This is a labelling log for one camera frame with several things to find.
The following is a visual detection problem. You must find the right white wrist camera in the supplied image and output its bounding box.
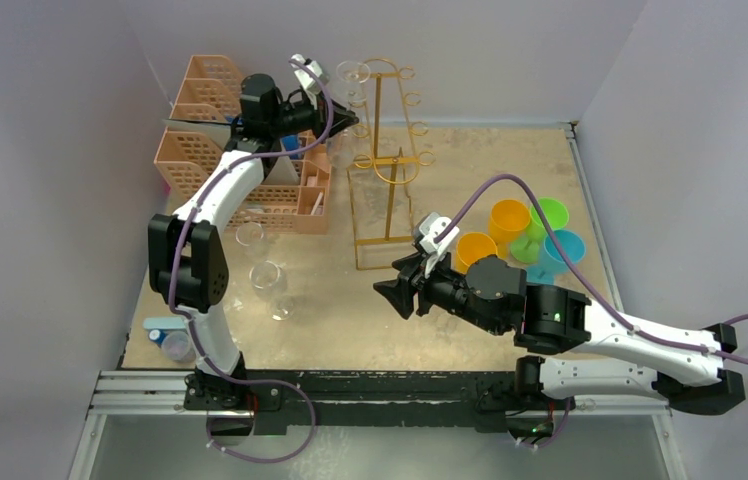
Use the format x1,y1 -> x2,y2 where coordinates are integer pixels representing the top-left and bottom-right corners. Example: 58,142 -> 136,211
413,212 -> 460,278

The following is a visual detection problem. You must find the gold wire wine glass rack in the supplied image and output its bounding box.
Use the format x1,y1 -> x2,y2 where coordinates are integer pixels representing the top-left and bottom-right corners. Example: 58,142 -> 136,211
346,58 -> 436,271

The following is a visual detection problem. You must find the green plastic goblet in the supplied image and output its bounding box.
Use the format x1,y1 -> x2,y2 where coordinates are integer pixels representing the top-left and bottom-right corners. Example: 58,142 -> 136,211
509,197 -> 570,264

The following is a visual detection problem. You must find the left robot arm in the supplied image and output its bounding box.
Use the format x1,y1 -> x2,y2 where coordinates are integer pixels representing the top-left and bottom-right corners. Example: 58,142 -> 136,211
148,74 -> 359,409

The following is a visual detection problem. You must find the yellow plastic goblet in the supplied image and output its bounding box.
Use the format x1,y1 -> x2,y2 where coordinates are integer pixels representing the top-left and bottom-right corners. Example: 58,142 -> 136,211
488,199 -> 531,244
453,232 -> 497,273

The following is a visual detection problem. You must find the blue plastic goblet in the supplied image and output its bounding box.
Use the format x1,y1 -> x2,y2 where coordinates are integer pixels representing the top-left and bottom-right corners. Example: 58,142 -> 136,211
526,229 -> 587,286

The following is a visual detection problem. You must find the grey paper folder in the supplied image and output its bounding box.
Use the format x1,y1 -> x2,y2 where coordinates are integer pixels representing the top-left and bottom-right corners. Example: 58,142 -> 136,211
161,117 -> 301,187

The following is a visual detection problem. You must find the peach plastic file organizer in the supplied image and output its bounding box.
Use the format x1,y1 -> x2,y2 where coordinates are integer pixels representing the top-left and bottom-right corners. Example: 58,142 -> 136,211
148,73 -> 333,237

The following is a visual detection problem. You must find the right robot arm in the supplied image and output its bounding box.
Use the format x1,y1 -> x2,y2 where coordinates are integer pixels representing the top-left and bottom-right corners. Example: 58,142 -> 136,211
373,253 -> 746,416

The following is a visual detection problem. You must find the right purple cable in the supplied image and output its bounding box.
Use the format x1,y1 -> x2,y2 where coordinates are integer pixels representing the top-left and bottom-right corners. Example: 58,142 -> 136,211
436,173 -> 748,370

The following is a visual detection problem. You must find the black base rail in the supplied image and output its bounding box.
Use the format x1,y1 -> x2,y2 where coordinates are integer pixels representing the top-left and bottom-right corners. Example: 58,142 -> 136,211
184,369 -> 567,437

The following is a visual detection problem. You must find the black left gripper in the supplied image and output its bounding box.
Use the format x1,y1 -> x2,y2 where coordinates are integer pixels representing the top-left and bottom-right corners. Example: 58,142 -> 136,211
269,90 -> 358,145

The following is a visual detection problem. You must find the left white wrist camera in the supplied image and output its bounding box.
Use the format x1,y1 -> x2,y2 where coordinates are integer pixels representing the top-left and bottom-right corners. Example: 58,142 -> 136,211
290,54 -> 329,105

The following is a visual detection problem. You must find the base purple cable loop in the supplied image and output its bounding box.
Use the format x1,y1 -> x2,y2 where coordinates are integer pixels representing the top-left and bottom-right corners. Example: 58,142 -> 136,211
206,382 -> 318,466

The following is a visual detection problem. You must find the blue small container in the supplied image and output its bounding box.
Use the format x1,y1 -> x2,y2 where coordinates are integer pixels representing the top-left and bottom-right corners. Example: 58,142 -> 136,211
142,316 -> 186,347

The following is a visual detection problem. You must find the small clear plastic cup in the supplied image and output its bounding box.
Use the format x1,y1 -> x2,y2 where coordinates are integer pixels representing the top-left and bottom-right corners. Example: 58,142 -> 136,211
160,331 -> 196,364

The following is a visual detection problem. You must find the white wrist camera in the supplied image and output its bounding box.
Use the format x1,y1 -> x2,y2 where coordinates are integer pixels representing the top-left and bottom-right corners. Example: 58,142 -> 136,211
413,212 -> 460,278
290,54 -> 329,105

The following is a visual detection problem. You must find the blue folder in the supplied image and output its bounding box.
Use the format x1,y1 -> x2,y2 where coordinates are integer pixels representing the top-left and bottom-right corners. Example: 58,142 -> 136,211
223,116 -> 300,153

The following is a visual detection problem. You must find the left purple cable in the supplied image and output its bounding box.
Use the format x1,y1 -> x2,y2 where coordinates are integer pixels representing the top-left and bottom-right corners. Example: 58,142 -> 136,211
168,59 -> 336,382

